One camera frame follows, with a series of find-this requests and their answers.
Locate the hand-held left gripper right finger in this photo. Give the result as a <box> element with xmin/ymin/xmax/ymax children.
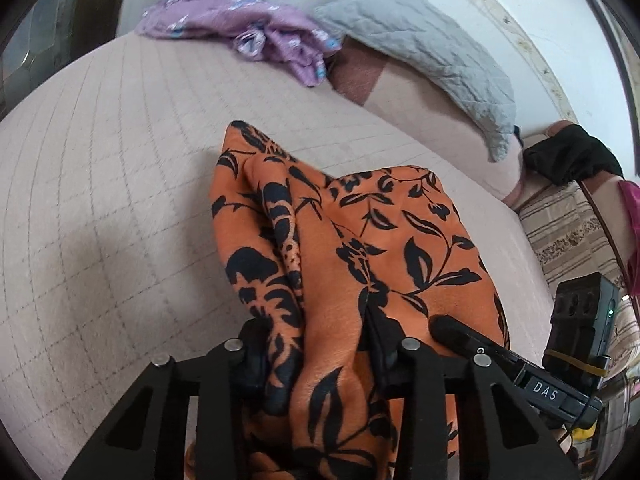
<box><xmin>369</xmin><ymin>309</ymin><xmax>585</xmax><ymax>480</ymax></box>

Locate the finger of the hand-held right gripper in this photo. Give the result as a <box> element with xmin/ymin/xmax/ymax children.
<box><xmin>429</xmin><ymin>314</ymin><xmax>532</xmax><ymax>376</ymax></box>

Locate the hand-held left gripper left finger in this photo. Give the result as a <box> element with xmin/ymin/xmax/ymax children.
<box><xmin>62</xmin><ymin>319</ymin><xmax>275</xmax><ymax>480</ymax></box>

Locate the orange black-printed garment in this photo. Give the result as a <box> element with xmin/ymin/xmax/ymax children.
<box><xmin>184</xmin><ymin>120</ymin><xmax>512</xmax><ymax>480</ymax></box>

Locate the striped patterned pillow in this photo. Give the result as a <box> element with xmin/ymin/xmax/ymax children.
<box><xmin>517</xmin><ymin>180</ymin><xmax>633</xmax><ymax>303</ymax></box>

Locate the magenta cloth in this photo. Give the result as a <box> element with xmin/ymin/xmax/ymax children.
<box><xmin>617</xmin><ymin>180</ymin><xmax>640</xmax><ymax>303</ymax></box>

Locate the black cloth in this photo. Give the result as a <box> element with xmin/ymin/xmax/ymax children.
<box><xmin>521</xmin><ymin>122</ymin><xmax>625</xmax><ymax>187</ymax></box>

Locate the pink two-tone pillow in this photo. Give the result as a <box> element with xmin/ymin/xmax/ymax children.
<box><xmin>327</xmin><ymin>45</ymin><xmax>577</xmax><ymax>208</ymax></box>

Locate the pink quilted bed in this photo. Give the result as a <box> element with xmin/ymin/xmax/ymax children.
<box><xmin>0</xmin><ymin>30</ymin><xmax>632</xmax><ymax>480</ymax></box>

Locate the grey quilted pillow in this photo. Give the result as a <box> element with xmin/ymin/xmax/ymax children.
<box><xmin>311</xmin><ymin>0</ymin><xmax>517</xmax><ymax>163</ymax></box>

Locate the purple floral cloth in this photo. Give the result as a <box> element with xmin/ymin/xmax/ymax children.
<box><xmin>136</xmin><ymin>0</ymin><xmax>343</xmax><ymax>87</ymax></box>

